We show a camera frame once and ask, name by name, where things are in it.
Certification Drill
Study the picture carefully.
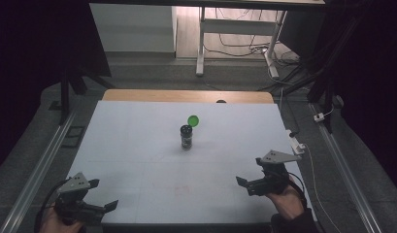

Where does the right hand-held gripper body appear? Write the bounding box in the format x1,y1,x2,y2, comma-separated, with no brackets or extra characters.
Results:
246,150,303,197

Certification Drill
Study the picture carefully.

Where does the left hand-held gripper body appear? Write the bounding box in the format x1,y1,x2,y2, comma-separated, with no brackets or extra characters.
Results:
53,172,107,226

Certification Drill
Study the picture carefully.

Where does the small spice jar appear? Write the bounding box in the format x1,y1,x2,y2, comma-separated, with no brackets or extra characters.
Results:
180,124,194,150

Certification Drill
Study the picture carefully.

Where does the person's left hand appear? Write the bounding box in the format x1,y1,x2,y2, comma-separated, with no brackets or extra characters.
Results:
39,207,86,233

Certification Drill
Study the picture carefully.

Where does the person's right hand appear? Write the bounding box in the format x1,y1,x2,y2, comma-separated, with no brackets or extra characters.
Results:
265,183,307,221

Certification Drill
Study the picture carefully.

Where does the white power strip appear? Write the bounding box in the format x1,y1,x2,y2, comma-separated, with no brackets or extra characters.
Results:
284,129,307,155

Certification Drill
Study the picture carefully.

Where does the white table cover sheet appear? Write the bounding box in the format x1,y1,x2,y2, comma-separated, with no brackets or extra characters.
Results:
67,100,316,225

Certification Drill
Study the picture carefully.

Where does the small white adapter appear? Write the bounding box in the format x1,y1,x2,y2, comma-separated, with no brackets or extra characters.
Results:
313,105,336,123

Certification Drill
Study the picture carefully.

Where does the black metal stand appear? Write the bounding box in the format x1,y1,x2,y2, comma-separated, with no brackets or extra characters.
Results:
306,13,365,134
58,64,116,125

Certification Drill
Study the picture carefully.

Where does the dark curtain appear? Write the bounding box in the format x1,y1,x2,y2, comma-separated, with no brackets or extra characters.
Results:
0,0,112,176
325,0,397,195

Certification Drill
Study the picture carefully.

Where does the white cabinet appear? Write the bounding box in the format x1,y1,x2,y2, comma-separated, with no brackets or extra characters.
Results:
88,3,178,53

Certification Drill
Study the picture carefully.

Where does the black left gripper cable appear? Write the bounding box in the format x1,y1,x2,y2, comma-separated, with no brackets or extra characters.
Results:
34,178,72,233

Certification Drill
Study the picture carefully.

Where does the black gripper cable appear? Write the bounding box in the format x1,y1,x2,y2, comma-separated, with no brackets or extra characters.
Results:
34,178,72,233
286,171,309,212

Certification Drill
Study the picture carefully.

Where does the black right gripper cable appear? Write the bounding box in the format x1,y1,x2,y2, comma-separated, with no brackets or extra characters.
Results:
286,171,309,212

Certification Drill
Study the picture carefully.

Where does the thin white cable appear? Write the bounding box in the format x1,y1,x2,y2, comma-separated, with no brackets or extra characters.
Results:
302,144,343,233

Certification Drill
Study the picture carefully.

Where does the black plug with cable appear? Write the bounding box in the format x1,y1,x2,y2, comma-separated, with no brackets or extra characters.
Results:
278,86,300,139

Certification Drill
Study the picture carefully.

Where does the aluminium floor rail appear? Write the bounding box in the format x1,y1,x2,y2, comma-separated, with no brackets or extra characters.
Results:
0,110,78,233
308,102,384,233

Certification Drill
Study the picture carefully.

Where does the thick black cable bundle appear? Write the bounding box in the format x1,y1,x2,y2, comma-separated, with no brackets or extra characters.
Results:
257,57,320,95

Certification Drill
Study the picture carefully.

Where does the black floor cable tangle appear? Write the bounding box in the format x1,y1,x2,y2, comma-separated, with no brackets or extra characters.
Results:
204,8,301,66

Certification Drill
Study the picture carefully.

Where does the white desk frame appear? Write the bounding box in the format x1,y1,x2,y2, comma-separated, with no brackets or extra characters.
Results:
195,6,288,81

